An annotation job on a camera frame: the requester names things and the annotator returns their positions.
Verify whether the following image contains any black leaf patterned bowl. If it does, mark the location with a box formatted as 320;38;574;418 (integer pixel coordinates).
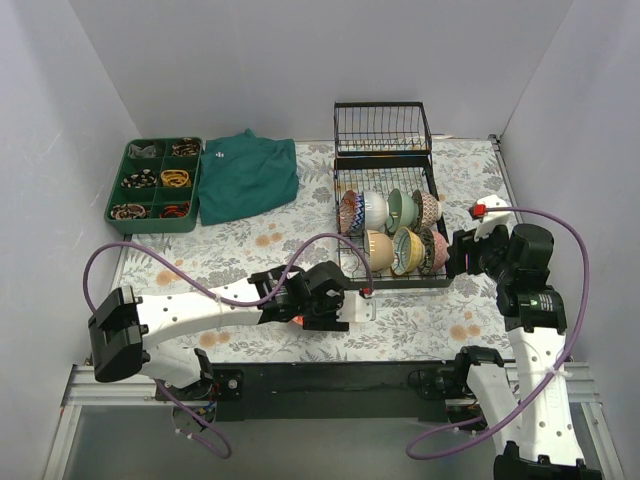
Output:
418;228;449;275

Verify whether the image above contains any blue zigzag patterned bowl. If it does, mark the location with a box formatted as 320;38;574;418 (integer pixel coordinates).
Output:
350;193;366;235

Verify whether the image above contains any cream bowl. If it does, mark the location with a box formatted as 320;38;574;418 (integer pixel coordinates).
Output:
364;230;394;272

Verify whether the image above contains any brown diamond patterned bowl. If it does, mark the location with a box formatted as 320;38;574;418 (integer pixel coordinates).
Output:
412;189;443;230

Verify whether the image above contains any yellow sun patterned bowl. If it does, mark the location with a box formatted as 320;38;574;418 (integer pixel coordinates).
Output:
391;226;425;276

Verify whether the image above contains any orange geometric patterned bowl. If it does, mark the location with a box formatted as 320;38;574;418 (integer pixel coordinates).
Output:
338;190;358;234

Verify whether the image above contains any pale green ceramic bowl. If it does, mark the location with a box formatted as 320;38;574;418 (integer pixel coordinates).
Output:
385;189;418;234

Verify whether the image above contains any white bowl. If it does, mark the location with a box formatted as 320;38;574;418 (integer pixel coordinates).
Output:
363;190;389;231

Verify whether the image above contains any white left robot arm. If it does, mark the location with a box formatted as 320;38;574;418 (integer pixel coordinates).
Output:
88;262;366;400

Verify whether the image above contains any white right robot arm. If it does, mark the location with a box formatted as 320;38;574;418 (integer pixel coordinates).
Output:
447;224;602;479

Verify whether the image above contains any floral patterned table mat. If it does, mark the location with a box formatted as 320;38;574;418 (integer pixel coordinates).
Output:
102;139;512;363

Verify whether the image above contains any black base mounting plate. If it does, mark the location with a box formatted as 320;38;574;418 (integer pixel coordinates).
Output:
155;361;479;422

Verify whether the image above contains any dark green folded cloth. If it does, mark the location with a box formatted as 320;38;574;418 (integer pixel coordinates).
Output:
197;129;299;226

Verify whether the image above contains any green compartment organizer tray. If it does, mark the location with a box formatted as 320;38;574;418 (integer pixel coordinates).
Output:
104;137;204;235

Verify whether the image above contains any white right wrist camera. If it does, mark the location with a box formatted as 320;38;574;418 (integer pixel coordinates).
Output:
469;194;510;242

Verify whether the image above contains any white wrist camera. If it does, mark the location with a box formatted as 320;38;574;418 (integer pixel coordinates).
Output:
469;194;510;242
337;290;376;324

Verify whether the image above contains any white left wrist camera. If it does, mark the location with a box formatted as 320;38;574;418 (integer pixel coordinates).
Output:
337;290;376;324

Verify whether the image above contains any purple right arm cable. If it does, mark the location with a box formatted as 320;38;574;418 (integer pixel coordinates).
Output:
405;207;590;460

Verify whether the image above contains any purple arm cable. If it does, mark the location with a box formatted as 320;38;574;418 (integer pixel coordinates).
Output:
405;207;590;460
82;232;375;459

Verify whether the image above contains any black wire dish rack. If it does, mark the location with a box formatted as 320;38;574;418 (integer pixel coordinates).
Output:
331;151;457;291

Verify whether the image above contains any black upright wire basket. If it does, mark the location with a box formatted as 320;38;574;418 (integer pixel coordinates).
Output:
333;101;432;170

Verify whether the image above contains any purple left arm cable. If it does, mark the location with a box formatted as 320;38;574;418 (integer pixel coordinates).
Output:
82;232;375;459

